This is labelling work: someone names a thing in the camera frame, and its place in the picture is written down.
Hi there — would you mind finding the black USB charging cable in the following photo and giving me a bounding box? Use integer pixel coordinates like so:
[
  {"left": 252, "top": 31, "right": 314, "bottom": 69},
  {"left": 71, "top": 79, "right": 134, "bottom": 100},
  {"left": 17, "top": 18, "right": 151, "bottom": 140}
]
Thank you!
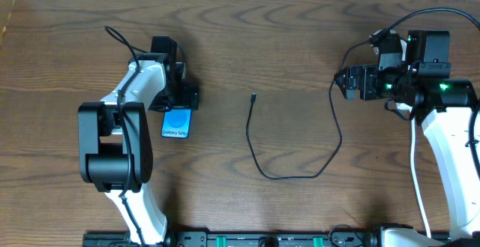
[{"left": 245, "top": 38, "right": 376, "bottom": 181}]

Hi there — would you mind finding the blue Samsung Galaxy smartphone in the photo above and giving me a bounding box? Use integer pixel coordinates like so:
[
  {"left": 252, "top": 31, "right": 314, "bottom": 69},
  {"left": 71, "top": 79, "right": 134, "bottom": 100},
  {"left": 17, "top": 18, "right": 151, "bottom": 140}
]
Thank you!
[{"left": 161, "top": 110, "right": 192, "bottom": 139}]

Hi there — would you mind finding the white power strip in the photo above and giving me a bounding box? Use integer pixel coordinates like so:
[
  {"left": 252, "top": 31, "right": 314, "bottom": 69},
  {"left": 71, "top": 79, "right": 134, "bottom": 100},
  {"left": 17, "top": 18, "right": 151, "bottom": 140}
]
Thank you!
[{"left": 396, "top": 103, "right": 412, "bottom": 112}]

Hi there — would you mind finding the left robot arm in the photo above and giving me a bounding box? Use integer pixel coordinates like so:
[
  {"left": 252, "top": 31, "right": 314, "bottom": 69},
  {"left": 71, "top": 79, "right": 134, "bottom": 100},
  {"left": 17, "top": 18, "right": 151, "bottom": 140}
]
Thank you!
[{"left": 77, "top": 36, "right": 200, "bottom": 246}]

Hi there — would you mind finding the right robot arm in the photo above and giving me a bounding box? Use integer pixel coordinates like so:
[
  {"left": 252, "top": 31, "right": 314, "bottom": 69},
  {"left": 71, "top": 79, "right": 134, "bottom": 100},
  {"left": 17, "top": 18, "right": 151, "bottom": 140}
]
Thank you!
[{"left": 334, "top": 30, "right": 479, "bottom": 246}]

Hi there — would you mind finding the brown cardboard panel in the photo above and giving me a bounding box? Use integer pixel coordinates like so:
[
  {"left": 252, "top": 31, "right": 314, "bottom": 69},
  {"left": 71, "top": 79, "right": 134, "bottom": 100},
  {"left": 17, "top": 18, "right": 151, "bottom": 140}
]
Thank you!
[{"left": 0, "top": 0, "right": 16, "bottom": 44}]

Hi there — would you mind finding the white power strip cord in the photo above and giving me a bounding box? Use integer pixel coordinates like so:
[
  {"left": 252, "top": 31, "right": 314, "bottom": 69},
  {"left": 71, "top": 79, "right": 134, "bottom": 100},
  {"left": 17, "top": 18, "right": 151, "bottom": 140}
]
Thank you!
[{"left": 409, "top": 108, "right": 433, "bottom": 239}]

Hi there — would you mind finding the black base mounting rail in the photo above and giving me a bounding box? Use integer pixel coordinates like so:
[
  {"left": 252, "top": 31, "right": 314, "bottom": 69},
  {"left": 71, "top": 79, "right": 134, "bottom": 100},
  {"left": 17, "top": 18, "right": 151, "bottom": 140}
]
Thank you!
[{"left": 82, "top": 230, "right": 455, "bottom": 247}]

